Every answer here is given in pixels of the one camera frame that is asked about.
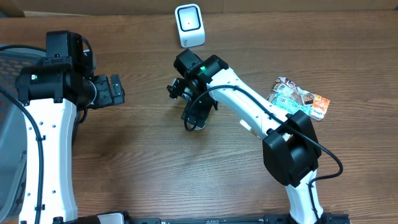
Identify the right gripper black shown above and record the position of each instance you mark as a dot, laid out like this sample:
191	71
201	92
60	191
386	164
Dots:
195	108

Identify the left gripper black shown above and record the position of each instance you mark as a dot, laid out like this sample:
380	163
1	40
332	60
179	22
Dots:
106	91

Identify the teal snack packet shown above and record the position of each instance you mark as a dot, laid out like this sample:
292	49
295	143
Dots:
287	104

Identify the beige brown snack pouch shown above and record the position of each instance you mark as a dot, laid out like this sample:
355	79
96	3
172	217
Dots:
289	89

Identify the small orange white box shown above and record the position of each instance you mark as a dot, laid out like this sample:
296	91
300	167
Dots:
319	107

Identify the green capped bottle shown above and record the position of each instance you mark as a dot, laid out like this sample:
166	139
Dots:
201	125

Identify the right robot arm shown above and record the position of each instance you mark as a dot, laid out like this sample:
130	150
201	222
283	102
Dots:
289	143

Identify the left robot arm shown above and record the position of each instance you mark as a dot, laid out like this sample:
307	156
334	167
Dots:
52	94

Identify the white barcode scanner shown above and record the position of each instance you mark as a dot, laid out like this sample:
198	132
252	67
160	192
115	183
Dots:
190	25

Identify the grey plastic mesh basket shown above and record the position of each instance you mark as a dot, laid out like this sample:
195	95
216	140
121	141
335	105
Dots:
13	132

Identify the cardboard strip at table edge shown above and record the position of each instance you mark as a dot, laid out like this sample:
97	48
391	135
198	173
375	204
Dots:
20	8

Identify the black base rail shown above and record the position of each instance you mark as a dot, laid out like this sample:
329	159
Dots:
214	221

